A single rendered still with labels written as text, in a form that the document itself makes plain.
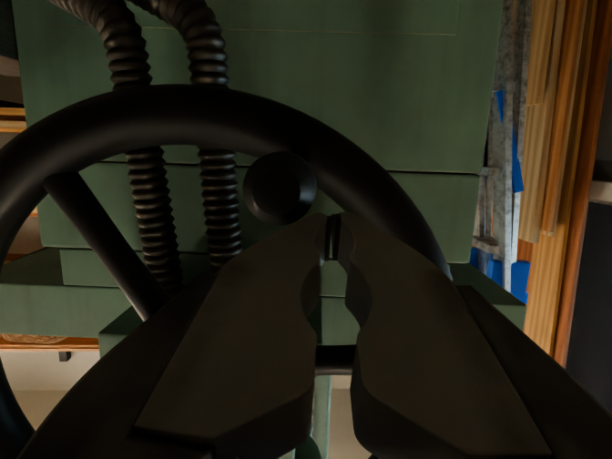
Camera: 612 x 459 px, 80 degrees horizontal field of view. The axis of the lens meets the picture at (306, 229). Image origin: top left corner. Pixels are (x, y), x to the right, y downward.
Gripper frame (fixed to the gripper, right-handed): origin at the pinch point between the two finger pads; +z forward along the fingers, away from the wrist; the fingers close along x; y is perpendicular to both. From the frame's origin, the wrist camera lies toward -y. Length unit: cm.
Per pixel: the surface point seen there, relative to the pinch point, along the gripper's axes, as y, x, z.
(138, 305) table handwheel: 7.4, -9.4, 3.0
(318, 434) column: 75, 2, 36
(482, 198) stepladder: 48, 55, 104
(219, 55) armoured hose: -3.4, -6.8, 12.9
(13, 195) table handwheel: 2.2, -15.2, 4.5
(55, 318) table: 23.4, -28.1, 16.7
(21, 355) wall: 242, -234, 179
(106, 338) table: 17.0, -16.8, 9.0
